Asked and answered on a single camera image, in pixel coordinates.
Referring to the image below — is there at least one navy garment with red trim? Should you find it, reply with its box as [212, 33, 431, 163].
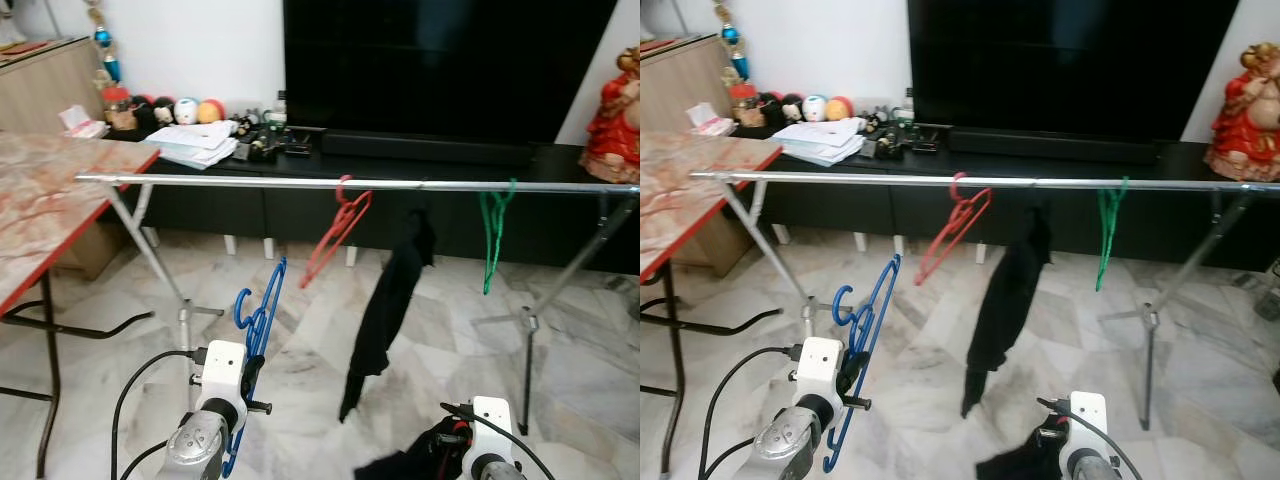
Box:
[975, 425, 1066, 480]
[353, 415, 466, 480]

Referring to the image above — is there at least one blue plastic hanger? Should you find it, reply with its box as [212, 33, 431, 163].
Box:
[218, 255, 289, 479]
[825, 253, 903, 471]

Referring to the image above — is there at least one red plastic hanger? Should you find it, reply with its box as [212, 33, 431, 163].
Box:
[300, 175, 373, 291]
[913, 172, 994, 288]

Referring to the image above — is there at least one green plastic hanger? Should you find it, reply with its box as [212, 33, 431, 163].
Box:
[478, 178, 518, 296]
[1095, 177, 1131, 293]

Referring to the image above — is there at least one black T-shirt with logo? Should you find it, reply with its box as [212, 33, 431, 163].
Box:
[338, 208, 438, 423]
[960, 205, 1054, 419]

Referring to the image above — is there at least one black TV cabinet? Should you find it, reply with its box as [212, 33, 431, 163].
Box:
[100, 135, 641, 276]
[730, 135, 1280, 273]

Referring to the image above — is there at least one silver metal clothes rack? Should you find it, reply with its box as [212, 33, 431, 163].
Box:
[690, 170, 1280, 431]
[75, 170, 641, 436]

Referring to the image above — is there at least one white paper stack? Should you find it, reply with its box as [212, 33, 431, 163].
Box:
[145, 120, 239, 171]
[770, 118, 866, 168]

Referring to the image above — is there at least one marble pattern folding table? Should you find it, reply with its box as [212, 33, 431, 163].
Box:
[0, 130, 161, 479]
[640, 128, 783, 479]

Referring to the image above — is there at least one jar with red lid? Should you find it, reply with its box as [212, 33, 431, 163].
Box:
[730, 83, 761, 129]
[103, 85, 133, 131]

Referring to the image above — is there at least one pink tissue box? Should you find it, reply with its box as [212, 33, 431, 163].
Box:
[685, 102, 736, 137]
[58, 103, 109, 139]

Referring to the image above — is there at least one black soundbar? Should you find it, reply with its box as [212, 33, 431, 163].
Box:
[945, 127, 1161, 166]
[320, 130, 536, 166]

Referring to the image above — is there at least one gold and blue trophy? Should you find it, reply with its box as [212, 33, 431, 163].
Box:
[88, 0, 121, 86]
[713, 0, 749, 83]

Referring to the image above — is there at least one light wooden sideboard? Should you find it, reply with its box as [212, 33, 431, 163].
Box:
[0, 35, 106, 136]
[640, 35, 736, 136]

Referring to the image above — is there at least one red gold Buddha statue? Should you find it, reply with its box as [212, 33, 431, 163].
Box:
[1205, 42, 1280, 183]
[580, 48, 641, 184]

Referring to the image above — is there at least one black flat television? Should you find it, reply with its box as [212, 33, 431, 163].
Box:
[283, 0, 619, 146]
[908, 0, 1241, 146]

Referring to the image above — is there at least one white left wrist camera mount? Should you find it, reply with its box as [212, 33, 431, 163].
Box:
[192, 340, 249, 426]
[795, 337, 846, 416]

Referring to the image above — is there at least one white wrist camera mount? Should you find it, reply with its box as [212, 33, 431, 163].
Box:
[1068, 392, 1109, 456]
[795, 337, 846, 416]
[470, 395, 516, 461]
[192, 340, 249, 426]

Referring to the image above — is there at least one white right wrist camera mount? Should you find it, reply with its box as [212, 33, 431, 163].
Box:
[1068, 392, 1109, 456]
[470, 395, 516, 461]

